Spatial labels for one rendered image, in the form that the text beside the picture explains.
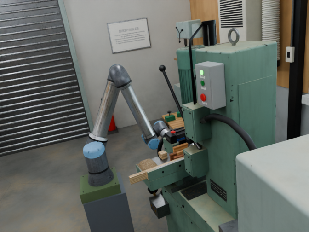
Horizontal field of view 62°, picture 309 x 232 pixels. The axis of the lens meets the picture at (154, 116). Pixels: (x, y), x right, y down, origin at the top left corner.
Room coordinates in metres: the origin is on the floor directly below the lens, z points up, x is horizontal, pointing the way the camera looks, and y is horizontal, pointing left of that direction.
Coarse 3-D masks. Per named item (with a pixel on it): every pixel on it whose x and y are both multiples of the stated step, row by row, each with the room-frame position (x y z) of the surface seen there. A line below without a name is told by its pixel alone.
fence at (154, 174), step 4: (172, 164) 1.17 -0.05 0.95; (176, 164) 1.18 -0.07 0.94; (180, 164) 1.18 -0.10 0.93; (184, 164) 1.19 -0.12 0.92; (160, 168) 1.14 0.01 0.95; (164, 168) 1.15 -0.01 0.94; (168, 168) 1.16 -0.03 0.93; (172, 168) 1.17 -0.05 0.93; (176, 168) 1.17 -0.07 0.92; (180, 168) 1.18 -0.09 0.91; (148, 172) 1.12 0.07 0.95; (152, 172) 1.13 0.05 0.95; (156, 172) 1.13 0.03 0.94; (160, 172) 1.14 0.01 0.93; (164, 172) 1.15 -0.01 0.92; (168, 172) 1.16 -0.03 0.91; (172, 172) 1.17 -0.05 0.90; (148, 176) 1.12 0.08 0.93; (152, 176) 1.13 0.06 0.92; (156, 176) 1.13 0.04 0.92; (160, 176) 1.14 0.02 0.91; (152, 180) 1.12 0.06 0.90
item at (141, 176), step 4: (172, 160) 1.23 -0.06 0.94; (160, 164) 1.20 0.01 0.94; (140, 172) 1.16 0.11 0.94; (144, 172) 1.15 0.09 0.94; (132, 176) 1.13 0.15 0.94; (136, 176) 1.13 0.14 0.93; (140, 176) 1.14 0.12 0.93; (144, 176) 1.15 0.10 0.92; (132, 180) 1.12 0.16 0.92; (136, 180) 1.13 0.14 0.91; (140, 180) 1.14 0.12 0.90
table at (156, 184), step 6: (168, 156) 1.35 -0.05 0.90; (156, 162) 1.30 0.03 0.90; (162, 162) 1.29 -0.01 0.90; (138, 168) 1.27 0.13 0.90; (168, 174) 1.16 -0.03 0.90; (174, 174) 1.17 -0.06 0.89; (180, 174) 1.18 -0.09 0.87; (186, 174) 1.19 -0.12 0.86; (144, 180) 1.20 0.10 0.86; (156, 180) 1.13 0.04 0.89; (162, 180) 1.14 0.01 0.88; (168, 180) 1.16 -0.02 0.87; (174, 180) 1.17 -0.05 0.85; (150, 186) 1.12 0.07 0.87; (156, 186) 1.13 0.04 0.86; (162, 186) 1.14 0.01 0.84
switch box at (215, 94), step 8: (200, 64) 0.94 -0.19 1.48; (208, 64) 0.92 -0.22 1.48; (216, 64) 0.90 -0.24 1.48; (208, 72) 0.89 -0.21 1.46; (216, 72) 0.89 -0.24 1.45; (200, 80) 0.94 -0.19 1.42; (208, 80) 0.89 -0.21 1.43; (216, 80) 0.89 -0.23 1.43; (224, 80) 0.90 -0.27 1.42; (200, 88) 0.95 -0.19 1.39; (208, 88) 0.90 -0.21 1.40; (216, 88) 0.89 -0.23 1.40; (224, 88) 0.90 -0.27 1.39; (208, 96) 0.90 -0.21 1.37; (216, 96) 0.89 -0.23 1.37; (224, 96) 0.90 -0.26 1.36; (200, 104) 0.96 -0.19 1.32; (208, 104) 0.90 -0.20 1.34; (216, 104) 0.89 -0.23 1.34; (224, 104) 0.90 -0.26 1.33
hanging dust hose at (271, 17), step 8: (264, 0) 2.46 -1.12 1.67; (272, 0) 2.42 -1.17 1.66; (264, 8) 2.47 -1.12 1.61; (272, 8) 2.41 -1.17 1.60; (264, 16) 2.46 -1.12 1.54; (272, 16) 2.41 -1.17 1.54; (264, 24) 2.46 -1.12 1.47; (272, 24) 2.41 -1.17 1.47; (264, 32) 2.46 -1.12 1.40; (272, 32) 2.40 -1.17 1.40; (264, 40) 2.45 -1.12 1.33; (272, 40) 2.40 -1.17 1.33
